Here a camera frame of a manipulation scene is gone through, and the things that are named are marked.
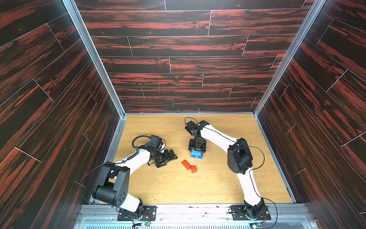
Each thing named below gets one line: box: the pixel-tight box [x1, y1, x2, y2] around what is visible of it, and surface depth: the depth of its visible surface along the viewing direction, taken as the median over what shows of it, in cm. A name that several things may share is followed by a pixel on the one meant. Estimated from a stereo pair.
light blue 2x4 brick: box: [191, 149, 203, 157], surface depth 92 cm
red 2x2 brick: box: [190, 165, 198, 174], surface depth 88 cm
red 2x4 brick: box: [181, 159, 192, 171], surface depth 92 cm
